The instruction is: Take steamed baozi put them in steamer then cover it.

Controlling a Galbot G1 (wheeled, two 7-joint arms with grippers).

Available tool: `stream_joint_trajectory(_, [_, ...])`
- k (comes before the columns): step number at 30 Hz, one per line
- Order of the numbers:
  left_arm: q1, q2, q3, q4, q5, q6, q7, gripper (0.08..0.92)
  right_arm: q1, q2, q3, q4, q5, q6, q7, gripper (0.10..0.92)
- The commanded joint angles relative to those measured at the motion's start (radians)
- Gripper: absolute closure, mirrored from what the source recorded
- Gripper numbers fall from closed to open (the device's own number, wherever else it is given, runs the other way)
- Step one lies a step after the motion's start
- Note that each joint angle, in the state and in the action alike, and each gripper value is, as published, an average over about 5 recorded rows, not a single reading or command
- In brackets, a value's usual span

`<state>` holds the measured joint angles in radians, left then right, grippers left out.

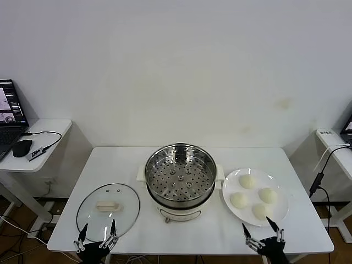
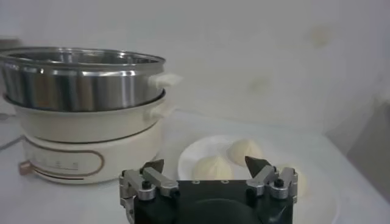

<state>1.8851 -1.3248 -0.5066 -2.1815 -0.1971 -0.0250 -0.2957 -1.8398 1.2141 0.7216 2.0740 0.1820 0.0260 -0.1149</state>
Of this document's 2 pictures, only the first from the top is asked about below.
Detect white steamed baozi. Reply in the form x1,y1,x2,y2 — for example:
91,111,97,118
251,203,273,221
229,191,250,209
238,174,257,190
258,188,278,204

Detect white side table with adapter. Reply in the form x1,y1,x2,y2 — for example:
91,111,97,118
315,128,352,243

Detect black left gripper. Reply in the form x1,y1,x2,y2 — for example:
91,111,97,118
73,219,119,264

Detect dark laptop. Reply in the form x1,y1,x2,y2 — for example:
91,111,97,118
340,112,352,145

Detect black computer mouse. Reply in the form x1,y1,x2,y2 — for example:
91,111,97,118
12,139,33,158

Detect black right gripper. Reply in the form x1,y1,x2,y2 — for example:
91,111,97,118
242,216,288,264

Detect glass lid with cream handle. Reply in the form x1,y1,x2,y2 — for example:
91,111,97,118
76,183,141,243

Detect white side table with laptop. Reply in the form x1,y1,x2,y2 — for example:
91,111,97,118
0,118,74,232

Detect white round plate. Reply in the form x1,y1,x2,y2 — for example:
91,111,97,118
222,168,290,227

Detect white cable bundle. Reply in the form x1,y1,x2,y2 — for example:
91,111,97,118
115,254,155,264

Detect white strap cable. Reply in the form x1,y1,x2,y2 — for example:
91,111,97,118
314,142,351,173

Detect stainless steel steamer basket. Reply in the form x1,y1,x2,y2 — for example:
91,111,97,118
136,142,225,206

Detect black laptop with lit screen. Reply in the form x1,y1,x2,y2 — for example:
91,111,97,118
0,79,30,162

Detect cream electric cooker base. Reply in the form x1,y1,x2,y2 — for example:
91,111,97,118
137,175,223,224

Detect white floor cable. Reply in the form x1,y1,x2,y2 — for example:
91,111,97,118
0,214,49,244

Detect black portable drive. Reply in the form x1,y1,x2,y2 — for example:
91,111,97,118
26,147,46,162

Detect black drive cable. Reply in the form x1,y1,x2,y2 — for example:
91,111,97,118
22,130,63,152

